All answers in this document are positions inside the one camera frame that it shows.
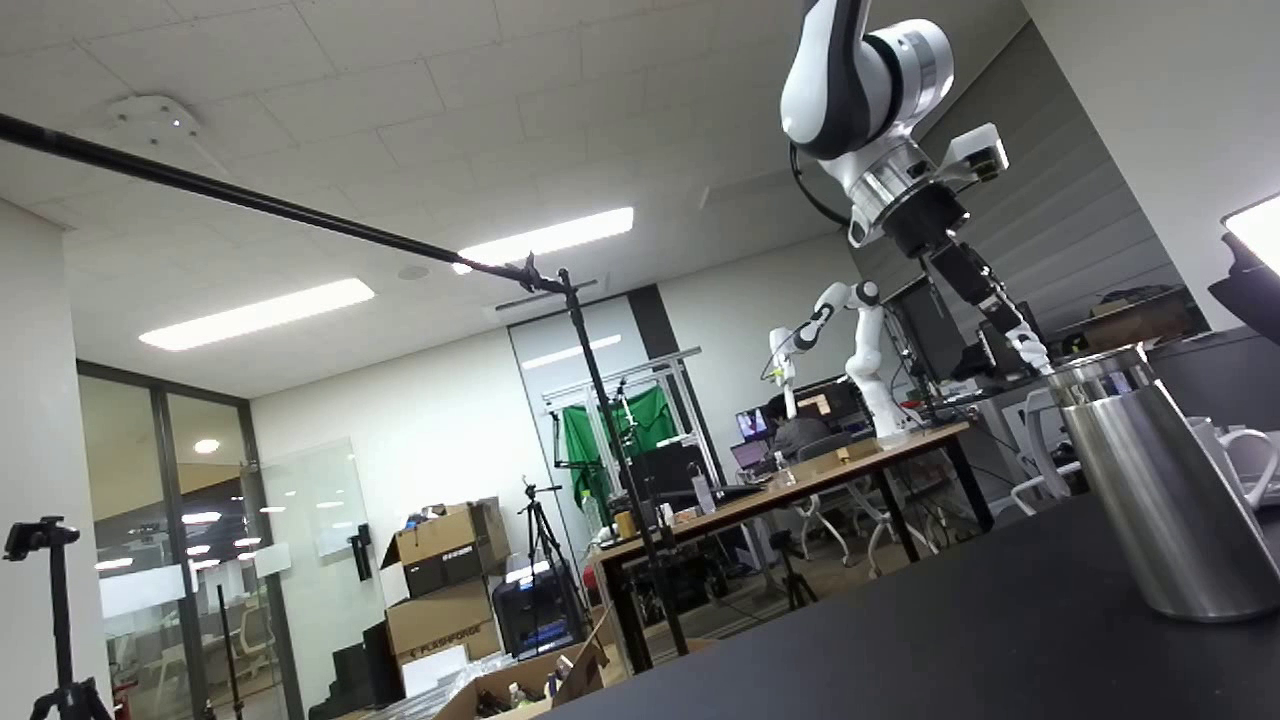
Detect long wooden table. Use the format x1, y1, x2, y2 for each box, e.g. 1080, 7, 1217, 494
593, 418, 999, 672

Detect rectangular ceiling light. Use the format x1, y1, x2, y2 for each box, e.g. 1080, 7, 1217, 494
136, 271, 382, 358
449, 205, 641, 282

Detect tall black tripod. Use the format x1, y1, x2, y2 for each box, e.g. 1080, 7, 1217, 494
0, 511, 122, 720

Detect monitor with purple screen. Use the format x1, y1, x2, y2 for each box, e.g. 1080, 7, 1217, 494
732, 409, 781, 453

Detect green cloth backdrop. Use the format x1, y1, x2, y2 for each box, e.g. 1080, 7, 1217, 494
547, 386, 686, 511

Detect black device with bright panel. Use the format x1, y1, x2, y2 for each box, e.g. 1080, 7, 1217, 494
1203, 193, 1280, 354

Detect round white ceiling fixture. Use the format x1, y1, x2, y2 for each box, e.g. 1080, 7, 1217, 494
108, 89, 210, 153

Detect black computer monitor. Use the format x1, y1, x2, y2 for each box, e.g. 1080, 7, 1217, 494
630, 439, 711, 511

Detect black boom pole stand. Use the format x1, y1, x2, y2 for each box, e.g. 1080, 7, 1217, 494
0, 111, 693, 661

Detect medium black tripod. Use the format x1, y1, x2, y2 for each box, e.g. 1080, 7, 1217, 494
518, 479, 588, 633

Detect small black tripod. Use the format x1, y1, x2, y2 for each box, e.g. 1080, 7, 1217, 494
767, 530, 830, 613

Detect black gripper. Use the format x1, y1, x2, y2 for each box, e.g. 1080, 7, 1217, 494
886, 181, 1062, 390

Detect open cardboard box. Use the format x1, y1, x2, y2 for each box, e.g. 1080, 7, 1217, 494
438, 640, 613, 720

